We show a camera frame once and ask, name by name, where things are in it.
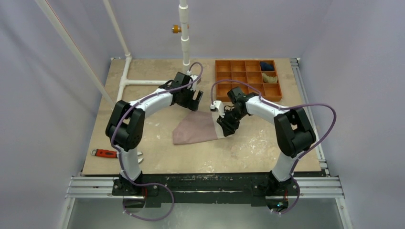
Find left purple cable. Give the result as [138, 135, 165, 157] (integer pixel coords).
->
[110, 62, 204, 222]

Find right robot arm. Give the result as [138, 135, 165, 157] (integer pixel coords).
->
[210, 87, 316, 196]

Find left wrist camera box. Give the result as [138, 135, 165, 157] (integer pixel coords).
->
[189, 74, 202, 87]

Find orange compartment tray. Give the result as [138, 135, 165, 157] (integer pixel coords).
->
[212, 60, 282, 102]

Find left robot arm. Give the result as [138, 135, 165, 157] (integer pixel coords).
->
[105, 72, 203, 196]

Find rolled olive cloth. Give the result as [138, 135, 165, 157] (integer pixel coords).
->
[261, 73, 278, 83]

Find rolled blue cloth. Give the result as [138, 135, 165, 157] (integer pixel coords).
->
[259, 62, 275, 72]

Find pink and white underwear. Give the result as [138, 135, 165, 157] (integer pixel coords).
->
[172, 111, 225, 145]

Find adjustable wrench red handle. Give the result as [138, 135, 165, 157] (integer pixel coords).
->
[91, 148, 145, 164]

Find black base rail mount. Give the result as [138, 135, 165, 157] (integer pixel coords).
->
[112, 172, 298, 210]

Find purple cable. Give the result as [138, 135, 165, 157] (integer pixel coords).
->
[110, 62, 204, 222]
[210, 79, 337, 216]

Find orange yellow valve knob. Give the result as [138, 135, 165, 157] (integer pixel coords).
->
[171, 24, 182, 34]

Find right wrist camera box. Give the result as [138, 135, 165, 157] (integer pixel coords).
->
[210, 100, 225, 117]

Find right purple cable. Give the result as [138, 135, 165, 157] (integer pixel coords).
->
[210, 79, 337, 216]

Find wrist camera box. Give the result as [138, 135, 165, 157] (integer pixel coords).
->
[189, 74, 202, 87]
[210, 100, 225, 117]

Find white PVC pipe frame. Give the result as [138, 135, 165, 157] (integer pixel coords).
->
[37, 0, 191, 105]

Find aluminium frame rails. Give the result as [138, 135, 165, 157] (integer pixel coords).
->
[64, 58, 353, 229]

